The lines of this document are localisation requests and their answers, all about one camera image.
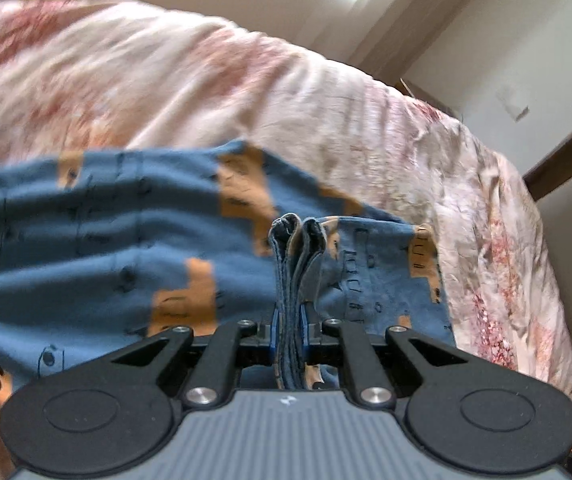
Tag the blue printed pants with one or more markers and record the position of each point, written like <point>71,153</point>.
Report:
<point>90,240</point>

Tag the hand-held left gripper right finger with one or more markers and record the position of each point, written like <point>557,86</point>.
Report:
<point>307,332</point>

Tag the floral pink blanket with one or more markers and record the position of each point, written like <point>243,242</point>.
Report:
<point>215,75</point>

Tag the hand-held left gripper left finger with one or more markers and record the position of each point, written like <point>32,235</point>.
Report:
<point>274,332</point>

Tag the white wall switch plate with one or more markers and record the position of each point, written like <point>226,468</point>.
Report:
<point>513,102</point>

